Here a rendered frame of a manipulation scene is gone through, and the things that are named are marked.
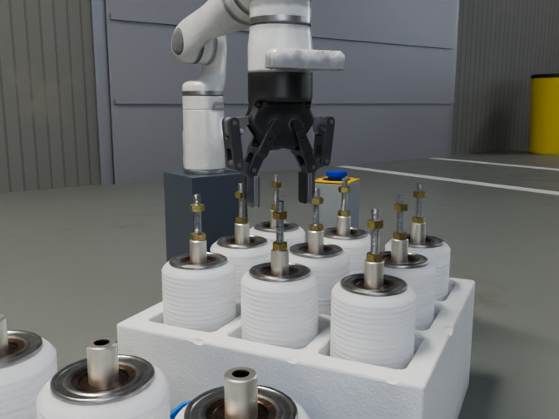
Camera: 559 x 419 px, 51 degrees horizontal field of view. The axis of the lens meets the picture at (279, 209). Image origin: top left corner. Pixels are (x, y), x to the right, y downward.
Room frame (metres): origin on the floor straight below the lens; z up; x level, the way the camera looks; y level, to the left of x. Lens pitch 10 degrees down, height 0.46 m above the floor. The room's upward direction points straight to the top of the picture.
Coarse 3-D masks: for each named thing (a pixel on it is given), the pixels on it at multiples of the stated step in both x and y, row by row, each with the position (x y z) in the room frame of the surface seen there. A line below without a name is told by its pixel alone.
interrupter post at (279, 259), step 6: (276, 252) 0.68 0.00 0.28; (282, 252) 0.68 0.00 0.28; (288, 252) 0.68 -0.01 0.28; (276, 258) 0.68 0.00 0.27; (282, 258) 0.68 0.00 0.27; (288, 258) 0.68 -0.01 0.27; (276, 264) 0.68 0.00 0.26; (282, 264) 0.68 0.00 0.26; (288, 264) 0.68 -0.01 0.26; (276, 270) 0.68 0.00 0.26; (282, 270) 0.68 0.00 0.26; (288, 270) 0.68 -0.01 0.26
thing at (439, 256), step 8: (408, 248) 0.81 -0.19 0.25; (416, 248) 0.81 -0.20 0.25; (424, 248) 0.81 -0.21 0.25; (432, 248) 0.81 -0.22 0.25; (440, 248) 0.81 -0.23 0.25; (448, 248) 0.83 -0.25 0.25; (432, 256) 0.80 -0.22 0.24; (440, 256) 0.81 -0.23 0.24; (448, 256) 0.82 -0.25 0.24; (440, 264) 0.81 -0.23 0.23; (448, 264) 0.83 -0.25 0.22; (440, 272) 0.81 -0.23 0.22; (448, 272) 0.83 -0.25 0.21; (440, 280) 0.81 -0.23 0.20; (448, 280) 0.83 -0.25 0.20; (440, 288) 0.81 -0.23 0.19; (440, 296) 0.81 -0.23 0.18
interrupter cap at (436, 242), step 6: (408, 234) 0.88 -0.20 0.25; (408, 240) 0.86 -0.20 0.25; (426, 240) 0.86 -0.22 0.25; (432, 240) 0.85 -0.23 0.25; (438, 240) 0.85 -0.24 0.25; (408, 246) 0.82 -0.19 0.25; (414, 246) 0.81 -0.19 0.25; (420, 246) 0.81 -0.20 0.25; (426, 246) 0.81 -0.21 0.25; (432, 246) 0.81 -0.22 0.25; (438, 246) 0.82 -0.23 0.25
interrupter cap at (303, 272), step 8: (264, 264) 0.71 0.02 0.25; (296, 264) 0.71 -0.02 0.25; (256, 272) 0.68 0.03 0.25; (264, 272) 0.68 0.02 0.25; (296, 272) 0.68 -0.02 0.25; (304, 272) 0.68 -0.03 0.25; (264, 280) 0.65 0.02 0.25; (272, 280) 0.65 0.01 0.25; (280, 280) 0.65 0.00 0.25; (288, 280) 0.65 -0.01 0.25; (296, 280) 0.65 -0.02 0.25
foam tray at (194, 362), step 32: (448, 288) 0.88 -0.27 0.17; (128, 320) 0.71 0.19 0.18; (160, 320) 0.74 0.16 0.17; (320, 320) 0.72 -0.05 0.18; (448, 320) 0.71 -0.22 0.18; (128, 352) 0.69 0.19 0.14; (160, 352) 0.67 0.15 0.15; (192, 352) 0.65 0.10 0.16; (224, 352) 0.63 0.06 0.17; (256, 352) 0.62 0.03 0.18; (288, 352) 0.61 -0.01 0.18; (320, 352) 0.63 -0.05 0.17; (416, 352) 0.61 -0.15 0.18; (448, 352) 0.67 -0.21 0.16; (192, 384) 0.65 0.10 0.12; (288, 384) 0.60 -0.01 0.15; (320, 384) 0.58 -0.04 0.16; (352, 384) 0.57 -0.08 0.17; (384, 384) 0.55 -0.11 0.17; (416, 384) 0.54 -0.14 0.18; (448, 384) 0.68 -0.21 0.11; (320, 416) 0.58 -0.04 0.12; (352, 416) 0.56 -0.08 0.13; (384, 416) 0.55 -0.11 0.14; (416, 416) 0.54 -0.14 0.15; (448, 416) 0.69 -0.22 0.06
